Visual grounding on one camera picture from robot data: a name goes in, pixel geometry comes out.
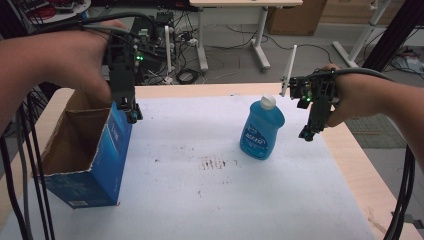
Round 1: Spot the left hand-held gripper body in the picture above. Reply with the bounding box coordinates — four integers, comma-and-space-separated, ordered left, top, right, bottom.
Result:
104, 12, 175, 114

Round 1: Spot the white desk with metal legs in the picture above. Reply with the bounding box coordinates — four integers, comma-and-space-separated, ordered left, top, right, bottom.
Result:
189, 0, 304, 73

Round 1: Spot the coiled black cable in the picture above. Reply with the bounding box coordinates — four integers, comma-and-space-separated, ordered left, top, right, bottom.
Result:
175, 67, 202, 85

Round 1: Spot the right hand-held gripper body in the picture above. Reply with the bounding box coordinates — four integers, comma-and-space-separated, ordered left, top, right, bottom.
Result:
280, 44, 340, 132

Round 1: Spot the flat brown cardboard box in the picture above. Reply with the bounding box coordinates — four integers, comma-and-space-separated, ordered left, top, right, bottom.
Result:
319, 0, 379, 25

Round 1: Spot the grey right gripper cable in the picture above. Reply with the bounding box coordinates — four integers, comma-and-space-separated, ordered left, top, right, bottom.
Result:
333, 67, 395, 83

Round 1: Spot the person's left hand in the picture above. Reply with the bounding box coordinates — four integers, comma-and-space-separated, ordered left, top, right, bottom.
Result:
39, 19, 128, 105

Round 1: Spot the red cable coil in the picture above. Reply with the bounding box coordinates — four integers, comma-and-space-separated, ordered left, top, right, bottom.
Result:
28, 4, 57, 20

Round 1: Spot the blue liquid bottle white cap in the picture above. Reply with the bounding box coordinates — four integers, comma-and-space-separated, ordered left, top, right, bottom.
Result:
238, 94, 287, 161

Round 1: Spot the black hanging cable bundle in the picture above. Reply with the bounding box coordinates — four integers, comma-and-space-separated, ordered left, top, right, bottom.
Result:
0, 85, 57, 240
382, 143, 418, 240

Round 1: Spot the white foam mat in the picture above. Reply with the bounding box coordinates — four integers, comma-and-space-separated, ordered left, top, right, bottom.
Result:
0, 94, 377, 240

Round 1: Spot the grey floor mat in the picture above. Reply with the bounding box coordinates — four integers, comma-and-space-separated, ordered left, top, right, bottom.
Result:
345, 112, 409, 150

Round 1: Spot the white metal stand frame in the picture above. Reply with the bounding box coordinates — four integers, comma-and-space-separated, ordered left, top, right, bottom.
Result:
331, 0, 403, 69

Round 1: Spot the large brown cardboard box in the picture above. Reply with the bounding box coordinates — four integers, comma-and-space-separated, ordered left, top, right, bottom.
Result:
265, 0, 328, 37

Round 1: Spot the round white table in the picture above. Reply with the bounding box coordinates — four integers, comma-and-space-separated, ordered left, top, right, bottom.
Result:
18, 0, 92, 25

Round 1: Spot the person's right hand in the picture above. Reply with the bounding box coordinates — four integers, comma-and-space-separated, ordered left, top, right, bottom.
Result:
320, 62, 379, 130

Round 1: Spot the black slanted metal post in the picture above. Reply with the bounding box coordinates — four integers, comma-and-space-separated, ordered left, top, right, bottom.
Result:
361, 0, 424, 72

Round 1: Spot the grey left gripper cable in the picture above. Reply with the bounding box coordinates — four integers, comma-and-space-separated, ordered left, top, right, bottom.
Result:
29, 12, 158, 38

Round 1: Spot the blue cardboard box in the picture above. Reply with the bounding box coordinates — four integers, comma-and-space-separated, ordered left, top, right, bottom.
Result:
31, 89, 135, 210

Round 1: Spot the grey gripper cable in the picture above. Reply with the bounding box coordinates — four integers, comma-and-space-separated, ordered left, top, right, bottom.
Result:
333, 67, 395, 83
29, 12, 158, 38

